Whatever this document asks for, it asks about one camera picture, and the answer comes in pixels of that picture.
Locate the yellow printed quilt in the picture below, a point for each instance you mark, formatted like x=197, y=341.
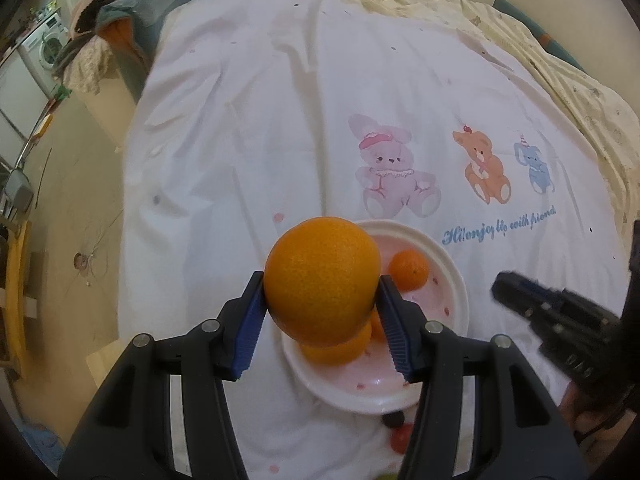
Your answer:
x=575, y=90

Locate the teal pillow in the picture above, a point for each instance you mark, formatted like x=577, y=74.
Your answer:
x=545, y=35

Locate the blue cloth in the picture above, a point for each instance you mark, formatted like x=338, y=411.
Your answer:
x=45, y=442

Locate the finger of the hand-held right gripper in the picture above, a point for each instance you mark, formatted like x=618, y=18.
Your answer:
x=517, y=294

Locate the white floor cabinet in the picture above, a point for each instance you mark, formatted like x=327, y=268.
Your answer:
x=20, y=95

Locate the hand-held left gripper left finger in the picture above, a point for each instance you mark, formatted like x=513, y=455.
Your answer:
x=250, y=330

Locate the metal rack with grey pad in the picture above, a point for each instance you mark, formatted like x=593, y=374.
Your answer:
x=19, y=190

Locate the grey and orange cushion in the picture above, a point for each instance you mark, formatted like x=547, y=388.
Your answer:
x=135, y=15

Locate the white washing machine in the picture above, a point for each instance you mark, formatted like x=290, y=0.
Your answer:
x=45, y=50

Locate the large orange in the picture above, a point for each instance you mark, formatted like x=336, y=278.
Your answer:
x=320, y=280
x=340, y=352

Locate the small tangerine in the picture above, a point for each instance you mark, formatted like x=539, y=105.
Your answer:
x=378, y=324
x=409, y=270

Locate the floral cloth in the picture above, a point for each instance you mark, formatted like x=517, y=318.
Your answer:
x=90, y=67

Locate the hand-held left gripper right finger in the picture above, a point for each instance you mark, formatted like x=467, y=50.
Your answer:
x=397, y=335

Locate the yellow wooden shelf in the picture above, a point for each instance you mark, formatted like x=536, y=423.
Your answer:
x=17, y=300

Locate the small red plum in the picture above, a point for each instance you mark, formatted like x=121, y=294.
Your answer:
x=401, y=440

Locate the dark purple plum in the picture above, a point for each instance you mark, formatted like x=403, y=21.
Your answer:
x=394, y=419

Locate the pink strawberry print plate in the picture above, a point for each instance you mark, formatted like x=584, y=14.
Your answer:
x=350, y=385

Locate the person's right hand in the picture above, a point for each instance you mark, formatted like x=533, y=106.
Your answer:
x=580, y=410

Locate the green dustpan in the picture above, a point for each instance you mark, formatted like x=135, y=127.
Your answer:
x=61, y=94

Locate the white animal print blanket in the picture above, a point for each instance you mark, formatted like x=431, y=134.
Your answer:
x=280, y=110

